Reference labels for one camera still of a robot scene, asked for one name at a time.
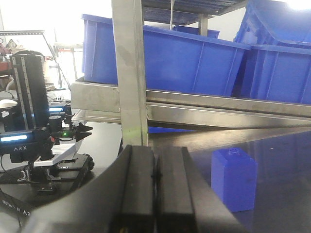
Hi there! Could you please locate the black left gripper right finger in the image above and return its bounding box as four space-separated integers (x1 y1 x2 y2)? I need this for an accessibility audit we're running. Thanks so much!
156 147 247 233

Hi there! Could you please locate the blue plastic bin left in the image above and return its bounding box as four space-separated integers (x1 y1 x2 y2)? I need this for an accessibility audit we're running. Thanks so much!
82 14 250 96

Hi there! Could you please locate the black ARX robot base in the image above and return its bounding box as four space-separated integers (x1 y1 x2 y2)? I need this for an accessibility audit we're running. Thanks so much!
0 53 54 163

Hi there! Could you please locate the tilted blue plastic bin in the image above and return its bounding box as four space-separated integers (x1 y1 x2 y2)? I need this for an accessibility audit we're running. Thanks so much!
234 0 311 49

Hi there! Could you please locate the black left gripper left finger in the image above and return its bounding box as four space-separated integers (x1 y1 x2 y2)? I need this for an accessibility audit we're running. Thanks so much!
23 145 155 233

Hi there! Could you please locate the blue plastic bin right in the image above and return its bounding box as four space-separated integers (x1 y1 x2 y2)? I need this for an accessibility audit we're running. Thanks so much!
235 45 311 104

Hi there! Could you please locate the stainless steel shelf rack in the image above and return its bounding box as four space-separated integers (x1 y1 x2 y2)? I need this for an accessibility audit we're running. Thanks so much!
71 0 311 146

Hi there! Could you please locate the blue bottle-shaped plastic part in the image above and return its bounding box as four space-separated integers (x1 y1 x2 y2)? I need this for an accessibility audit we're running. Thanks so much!
211 148 258 212

